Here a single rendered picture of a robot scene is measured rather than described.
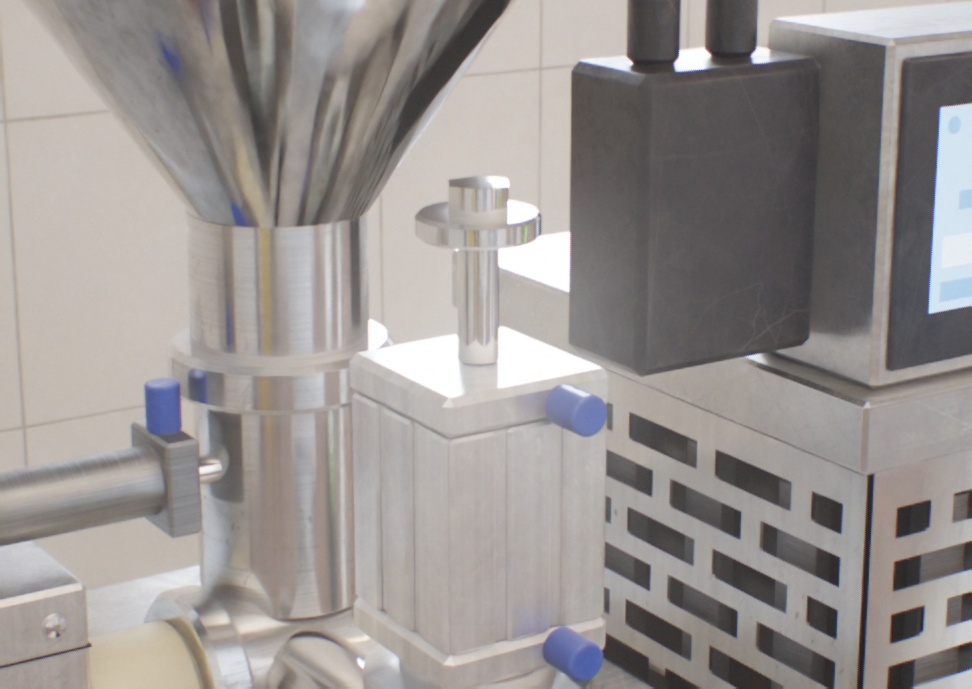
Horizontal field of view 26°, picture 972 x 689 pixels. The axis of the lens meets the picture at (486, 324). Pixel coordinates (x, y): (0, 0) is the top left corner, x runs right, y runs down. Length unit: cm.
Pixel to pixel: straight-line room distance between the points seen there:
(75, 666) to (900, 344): 27
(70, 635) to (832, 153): 27
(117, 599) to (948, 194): 38
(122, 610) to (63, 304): 125
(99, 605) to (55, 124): 123
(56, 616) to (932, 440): 28
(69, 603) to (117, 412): 157
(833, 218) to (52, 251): 147
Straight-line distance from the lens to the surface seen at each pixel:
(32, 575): 59
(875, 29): 67
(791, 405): 68
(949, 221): 67
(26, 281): 207
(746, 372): 70
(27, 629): 58
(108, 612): 86
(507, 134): 230
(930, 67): 65
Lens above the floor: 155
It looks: 15 degrees down
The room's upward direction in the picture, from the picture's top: straight up
